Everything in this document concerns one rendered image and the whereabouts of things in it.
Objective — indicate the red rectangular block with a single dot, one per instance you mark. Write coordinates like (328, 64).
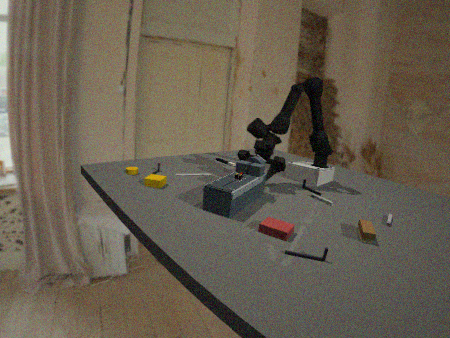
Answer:
(275, 228)

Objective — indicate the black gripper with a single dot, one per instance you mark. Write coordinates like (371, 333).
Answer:
(277, 163)

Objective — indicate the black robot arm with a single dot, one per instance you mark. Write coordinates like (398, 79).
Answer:
(280, 124)

